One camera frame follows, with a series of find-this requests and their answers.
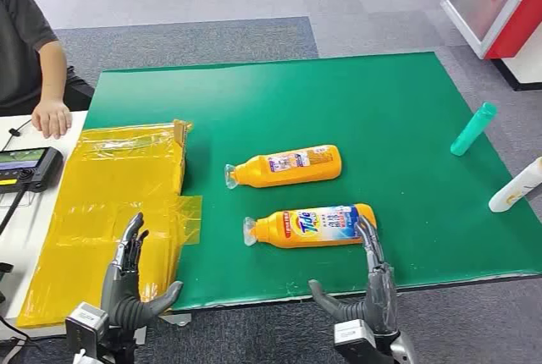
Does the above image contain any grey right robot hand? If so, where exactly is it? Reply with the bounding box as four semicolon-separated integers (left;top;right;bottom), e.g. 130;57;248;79
308;215;399;335

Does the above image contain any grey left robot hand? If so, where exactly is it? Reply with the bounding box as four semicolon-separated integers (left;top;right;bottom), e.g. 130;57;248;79
100;212;183;332

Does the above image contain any orange detergent bottle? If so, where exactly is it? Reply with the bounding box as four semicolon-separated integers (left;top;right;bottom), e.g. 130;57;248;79
243;203;377;249
224;144;343;190

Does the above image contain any white plastic bottle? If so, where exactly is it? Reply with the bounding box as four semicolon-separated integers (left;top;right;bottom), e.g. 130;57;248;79
488;157;542;214

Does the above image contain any teal plastic bottle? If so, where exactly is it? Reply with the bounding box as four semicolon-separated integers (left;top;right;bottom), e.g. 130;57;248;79
449;102;498;157

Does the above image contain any yellow plastic wrapped board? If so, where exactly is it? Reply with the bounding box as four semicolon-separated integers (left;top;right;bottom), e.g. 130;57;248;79
17;119;203;329

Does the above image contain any black handheld screen device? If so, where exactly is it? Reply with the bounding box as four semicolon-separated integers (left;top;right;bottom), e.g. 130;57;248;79
0;146;65;195

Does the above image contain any person's hand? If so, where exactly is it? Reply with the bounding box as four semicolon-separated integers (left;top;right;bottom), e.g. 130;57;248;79
31;97;73;140

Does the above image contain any green table mat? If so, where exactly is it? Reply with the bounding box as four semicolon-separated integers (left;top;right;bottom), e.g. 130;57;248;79
84;51;542;312

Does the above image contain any person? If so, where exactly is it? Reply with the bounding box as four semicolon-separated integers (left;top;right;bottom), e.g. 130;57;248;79
0;0;94;140

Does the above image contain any red and white cabinet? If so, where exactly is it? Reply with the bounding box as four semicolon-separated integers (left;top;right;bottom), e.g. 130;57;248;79
440;0;542;91

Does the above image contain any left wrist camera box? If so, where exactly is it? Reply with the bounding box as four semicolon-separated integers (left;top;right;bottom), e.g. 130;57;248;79
65;302;110;352

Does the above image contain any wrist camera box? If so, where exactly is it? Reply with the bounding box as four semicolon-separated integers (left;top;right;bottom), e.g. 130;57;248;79
333;319;393;364
65;302;110;352

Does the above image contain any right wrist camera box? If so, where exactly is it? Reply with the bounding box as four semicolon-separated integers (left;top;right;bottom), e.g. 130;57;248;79
333;319;393;364

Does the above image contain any metal table bracket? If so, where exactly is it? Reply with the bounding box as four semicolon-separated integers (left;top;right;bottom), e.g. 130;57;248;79
161;313;192;328

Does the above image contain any black device cable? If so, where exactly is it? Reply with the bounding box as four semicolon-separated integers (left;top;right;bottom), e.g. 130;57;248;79
0;187;27;236

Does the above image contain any thin black cable with clip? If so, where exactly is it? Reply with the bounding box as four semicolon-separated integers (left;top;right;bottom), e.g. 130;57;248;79
0;119;32;152

